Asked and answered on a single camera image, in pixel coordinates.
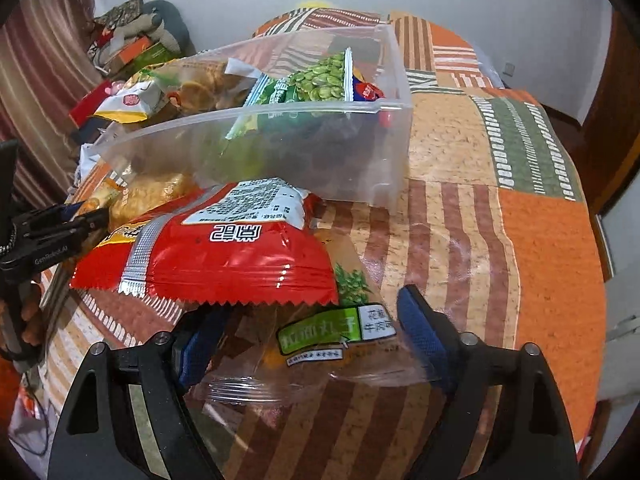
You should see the orange box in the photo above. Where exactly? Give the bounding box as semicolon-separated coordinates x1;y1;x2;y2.
107;35;153;68

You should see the white appliance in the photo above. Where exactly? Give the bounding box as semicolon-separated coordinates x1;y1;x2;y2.
595;195;640;411

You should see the white plastic bag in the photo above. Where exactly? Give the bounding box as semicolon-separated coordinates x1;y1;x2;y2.
75;142;108;186

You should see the camouflage fabric bundle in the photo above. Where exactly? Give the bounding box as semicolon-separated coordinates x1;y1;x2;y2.
95;2;146;26

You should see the dark box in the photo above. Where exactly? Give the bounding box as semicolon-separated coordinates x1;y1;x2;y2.
70;117;108;146

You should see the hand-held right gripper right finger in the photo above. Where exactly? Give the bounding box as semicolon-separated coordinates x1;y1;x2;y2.
396;284;581;480

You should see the clear green-label snack packet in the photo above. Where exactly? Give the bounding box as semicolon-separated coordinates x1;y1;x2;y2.
195;260;453;403

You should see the green box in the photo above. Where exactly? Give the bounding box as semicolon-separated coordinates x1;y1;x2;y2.
127;42;183;68

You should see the white yellow snack packet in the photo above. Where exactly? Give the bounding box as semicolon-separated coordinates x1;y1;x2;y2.
90;77;171;126

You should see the red snack packet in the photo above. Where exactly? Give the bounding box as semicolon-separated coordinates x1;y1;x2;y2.
69;177;341;308

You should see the person's left hand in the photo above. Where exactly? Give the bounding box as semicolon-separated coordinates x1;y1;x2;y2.
15;272;43;356

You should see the clear plastic container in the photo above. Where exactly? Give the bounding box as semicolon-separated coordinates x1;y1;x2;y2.
92;22;413;208

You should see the wooden door frame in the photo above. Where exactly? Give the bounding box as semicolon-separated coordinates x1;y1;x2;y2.
580;10;640;216

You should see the green pea snack packet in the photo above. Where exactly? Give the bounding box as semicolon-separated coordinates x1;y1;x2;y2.
225;47;353;141

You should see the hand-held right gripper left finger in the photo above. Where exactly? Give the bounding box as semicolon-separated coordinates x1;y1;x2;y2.
47;305;236;480

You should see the orange crispy snack packet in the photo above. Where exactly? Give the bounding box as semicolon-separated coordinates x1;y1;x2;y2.
82;170;196;241

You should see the striped curtain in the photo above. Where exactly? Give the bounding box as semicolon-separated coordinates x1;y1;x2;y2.
0;0;106;206

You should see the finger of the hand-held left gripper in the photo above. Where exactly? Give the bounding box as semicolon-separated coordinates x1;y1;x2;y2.
12;203;76;231
30;208;111;248

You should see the red box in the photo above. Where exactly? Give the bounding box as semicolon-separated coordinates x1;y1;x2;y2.
69;80;126;128

